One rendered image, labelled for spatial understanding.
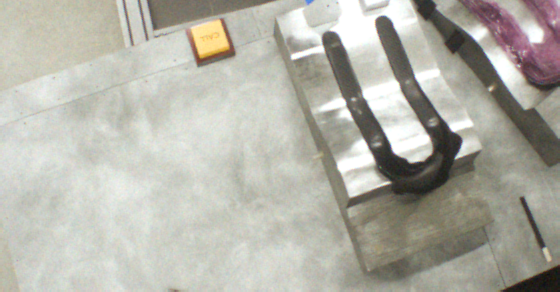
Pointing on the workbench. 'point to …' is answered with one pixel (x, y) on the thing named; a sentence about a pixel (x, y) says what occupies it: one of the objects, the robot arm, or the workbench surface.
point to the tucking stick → (535, 228)
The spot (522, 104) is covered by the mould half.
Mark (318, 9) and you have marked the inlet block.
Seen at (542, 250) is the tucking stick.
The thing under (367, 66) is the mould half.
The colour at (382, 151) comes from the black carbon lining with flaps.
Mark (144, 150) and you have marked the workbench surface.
